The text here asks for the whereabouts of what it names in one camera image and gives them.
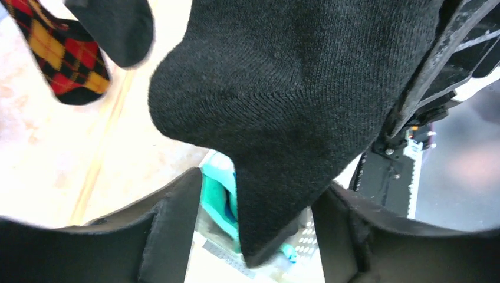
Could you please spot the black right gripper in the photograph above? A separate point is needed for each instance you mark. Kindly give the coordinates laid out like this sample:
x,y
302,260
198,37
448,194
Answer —
x,y
463,58

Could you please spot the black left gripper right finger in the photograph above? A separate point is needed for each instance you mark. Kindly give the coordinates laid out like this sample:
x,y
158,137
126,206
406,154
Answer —
x,y
361,241

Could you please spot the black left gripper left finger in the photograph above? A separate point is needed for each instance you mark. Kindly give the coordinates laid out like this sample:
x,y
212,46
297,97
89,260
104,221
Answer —
x,y
147,241

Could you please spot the white perforated plastic basket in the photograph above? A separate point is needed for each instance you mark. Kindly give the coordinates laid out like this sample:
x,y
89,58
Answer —
x,y
273,187

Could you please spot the teal patterned sock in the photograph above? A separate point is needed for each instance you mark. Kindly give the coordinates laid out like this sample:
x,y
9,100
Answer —
x,y
219,194

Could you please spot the wooden drying rack frame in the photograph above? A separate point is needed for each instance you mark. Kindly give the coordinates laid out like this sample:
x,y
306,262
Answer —
x,y
109,115

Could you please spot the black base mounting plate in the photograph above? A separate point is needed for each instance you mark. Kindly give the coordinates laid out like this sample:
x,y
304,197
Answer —
x,y
386,181

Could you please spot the black argyle sock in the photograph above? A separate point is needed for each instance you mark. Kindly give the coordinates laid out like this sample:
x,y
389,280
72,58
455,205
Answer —
x,y
66,54

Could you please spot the white slotted cable duct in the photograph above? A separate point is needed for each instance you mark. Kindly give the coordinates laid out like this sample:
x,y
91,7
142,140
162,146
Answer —
x,y
414,151

